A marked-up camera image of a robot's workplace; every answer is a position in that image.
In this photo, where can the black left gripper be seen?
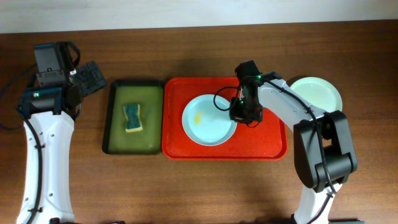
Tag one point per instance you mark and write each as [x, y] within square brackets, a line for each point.
[91, 76]

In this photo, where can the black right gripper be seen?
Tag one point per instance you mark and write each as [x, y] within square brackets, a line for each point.
[235, 116]

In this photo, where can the light blue plate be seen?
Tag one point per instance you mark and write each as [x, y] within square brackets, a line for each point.
[204, 123]

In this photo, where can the green and yellow sponge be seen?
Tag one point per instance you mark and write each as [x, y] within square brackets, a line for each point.
[133, 119]

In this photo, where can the light green plate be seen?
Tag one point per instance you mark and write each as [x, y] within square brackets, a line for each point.
[318, 92]

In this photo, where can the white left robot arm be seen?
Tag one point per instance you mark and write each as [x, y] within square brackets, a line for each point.
[49, 114]

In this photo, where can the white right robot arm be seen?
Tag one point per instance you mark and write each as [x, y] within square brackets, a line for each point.
[324, 155]

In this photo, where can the red plastic tray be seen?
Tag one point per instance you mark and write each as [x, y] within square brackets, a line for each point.
[265, 142]

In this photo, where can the black tray with green liquid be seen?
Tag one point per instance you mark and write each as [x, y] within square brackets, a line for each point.
[149, 95]

